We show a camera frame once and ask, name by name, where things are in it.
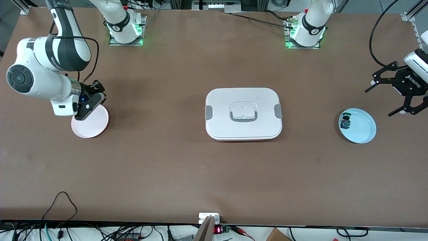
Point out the aluminium camera mount profile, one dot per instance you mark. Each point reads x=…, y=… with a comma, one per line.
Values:
x=204, y=232

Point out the blue push-button switch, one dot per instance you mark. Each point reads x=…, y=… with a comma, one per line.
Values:
x=345, y=122

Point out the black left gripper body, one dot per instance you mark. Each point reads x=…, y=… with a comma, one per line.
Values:
x=405, y=85

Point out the aluminium frame rail with holes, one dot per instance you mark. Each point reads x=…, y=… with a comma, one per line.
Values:
x=417, y=33

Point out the white power strip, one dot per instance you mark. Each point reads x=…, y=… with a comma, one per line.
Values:
x=217, y=6

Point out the brown cardboard box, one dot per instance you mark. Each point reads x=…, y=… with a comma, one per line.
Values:
x=277, y=236

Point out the pink round plate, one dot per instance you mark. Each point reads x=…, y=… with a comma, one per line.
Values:
x=95, y=127

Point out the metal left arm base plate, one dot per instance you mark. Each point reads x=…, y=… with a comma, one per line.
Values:
x=287, y=36

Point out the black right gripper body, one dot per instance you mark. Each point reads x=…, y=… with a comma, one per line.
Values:
x=89, y=91

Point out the red clip test leads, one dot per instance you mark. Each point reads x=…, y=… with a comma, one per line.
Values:
x=240, y=231

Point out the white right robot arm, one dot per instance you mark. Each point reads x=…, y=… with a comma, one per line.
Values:
x=36, y=77

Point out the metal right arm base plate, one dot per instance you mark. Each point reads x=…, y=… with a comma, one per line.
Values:
x=142, y=20

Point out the aluminium frame profile corner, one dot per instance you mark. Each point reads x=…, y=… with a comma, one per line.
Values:
x=25, y=8

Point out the light blue round plate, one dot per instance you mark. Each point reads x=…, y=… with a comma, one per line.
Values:
x=362, y=130

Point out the red digit display module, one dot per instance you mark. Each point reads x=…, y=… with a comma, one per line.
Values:
x=218, y=230

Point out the white mounting bracket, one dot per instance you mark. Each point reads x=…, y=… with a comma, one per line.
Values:
x=202, y=217

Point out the black power plug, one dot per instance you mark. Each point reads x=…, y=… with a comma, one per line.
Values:
x=170, y=234

